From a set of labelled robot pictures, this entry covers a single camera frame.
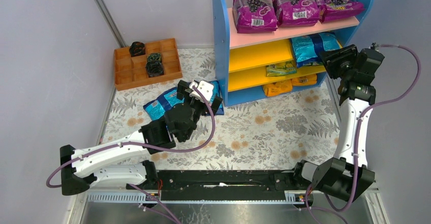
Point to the orange candy bag under shelf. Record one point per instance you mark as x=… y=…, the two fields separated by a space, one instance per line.
x=304 y=80

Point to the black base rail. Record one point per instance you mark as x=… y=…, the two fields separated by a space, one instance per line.
x=224 y=185

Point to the blue candy bag middle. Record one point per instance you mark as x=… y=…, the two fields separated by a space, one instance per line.
x=164 y=102

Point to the black tape roll front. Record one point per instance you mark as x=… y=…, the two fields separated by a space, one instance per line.
x=154 y=69

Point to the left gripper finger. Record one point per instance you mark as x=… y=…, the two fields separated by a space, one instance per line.
x=183 y=89
x=216 y=105

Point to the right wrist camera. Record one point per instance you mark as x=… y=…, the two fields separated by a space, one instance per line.
x=374 y=46

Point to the right purple candy bag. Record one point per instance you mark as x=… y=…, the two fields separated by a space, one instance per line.
x=331 y=10

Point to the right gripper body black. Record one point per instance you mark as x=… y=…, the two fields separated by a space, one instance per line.
x=335 y=61

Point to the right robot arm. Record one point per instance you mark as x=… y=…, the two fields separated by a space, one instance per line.
x=346 y=176

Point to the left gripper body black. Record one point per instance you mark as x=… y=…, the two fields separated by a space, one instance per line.
x=199 y=100

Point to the floral table mat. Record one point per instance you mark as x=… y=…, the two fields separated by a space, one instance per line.
x=268 y=134

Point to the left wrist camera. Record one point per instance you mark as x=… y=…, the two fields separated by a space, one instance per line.
x=201 y=89

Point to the left purple candy bag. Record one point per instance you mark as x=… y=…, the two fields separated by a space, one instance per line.
x=254 y=16

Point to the wooden compartment tray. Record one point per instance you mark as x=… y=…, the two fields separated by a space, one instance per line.
x=130 y=72

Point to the large blue candy bag front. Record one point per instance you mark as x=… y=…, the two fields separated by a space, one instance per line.
x=306 y=49

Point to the middle purple candy bag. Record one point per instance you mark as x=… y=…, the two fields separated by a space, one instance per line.
x=296 y=12

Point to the black tape roll back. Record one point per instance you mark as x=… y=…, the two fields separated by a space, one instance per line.
x=137 y=49

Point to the orange mango candy bag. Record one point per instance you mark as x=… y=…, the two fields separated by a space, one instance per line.
x=276 y=88

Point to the blue candy bag right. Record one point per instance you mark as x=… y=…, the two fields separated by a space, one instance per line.
x=217 y=94

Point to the yellow green Fox's candy bag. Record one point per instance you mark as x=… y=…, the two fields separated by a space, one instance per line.
x=280 y=69

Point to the blue shelf unit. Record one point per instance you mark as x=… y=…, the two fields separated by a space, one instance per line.
x=241 y=59

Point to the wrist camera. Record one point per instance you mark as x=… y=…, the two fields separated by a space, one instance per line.
x=374 y=46
x=201 y=89

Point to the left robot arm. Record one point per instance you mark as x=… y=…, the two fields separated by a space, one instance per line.
x=82 y=169

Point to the purple candy bag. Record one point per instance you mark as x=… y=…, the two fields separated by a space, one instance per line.
x=331 y=10
x=296 y=12
x=254 y=16

